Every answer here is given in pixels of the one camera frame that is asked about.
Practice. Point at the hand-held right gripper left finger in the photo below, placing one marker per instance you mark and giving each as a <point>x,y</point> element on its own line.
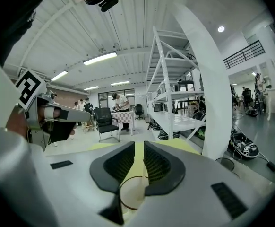
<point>104,168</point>

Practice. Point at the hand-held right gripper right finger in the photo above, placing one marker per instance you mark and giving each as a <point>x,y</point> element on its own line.
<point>169,169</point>

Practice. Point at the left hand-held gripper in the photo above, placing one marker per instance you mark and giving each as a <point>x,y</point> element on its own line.
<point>34,93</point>

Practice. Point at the pale cup with brown rim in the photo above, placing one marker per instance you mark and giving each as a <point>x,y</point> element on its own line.
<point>131,193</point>

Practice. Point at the person's left forearm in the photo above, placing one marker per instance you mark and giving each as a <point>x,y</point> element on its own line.
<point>17,124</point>

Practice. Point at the black office chair with armrests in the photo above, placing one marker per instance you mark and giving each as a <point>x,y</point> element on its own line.
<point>105,122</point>

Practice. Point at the long ceiling light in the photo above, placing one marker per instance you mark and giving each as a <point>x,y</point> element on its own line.
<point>99,58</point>
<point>120,83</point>
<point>59,75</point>
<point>91,88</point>

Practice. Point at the dark framed glass door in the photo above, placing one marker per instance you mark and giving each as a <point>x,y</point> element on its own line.
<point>104,99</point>

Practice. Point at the table with checkered cloth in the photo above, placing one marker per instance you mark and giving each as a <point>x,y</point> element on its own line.
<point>125,117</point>

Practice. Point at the black swivel office chair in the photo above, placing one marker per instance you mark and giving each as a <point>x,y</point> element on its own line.
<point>139,111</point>

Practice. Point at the white metal shelf rack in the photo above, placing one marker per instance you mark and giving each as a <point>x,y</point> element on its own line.
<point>170,98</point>

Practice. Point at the white curved column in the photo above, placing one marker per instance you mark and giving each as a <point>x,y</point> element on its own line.
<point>210,84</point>

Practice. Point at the person's black shirt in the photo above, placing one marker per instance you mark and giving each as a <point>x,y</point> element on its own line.
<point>12,15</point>

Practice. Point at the white desk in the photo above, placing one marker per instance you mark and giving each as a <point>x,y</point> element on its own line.
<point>273,98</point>

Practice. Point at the black metal railing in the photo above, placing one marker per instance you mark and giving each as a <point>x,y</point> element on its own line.
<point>245,54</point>

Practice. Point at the round ceiling light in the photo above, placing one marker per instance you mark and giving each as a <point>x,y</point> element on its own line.
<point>221,28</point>

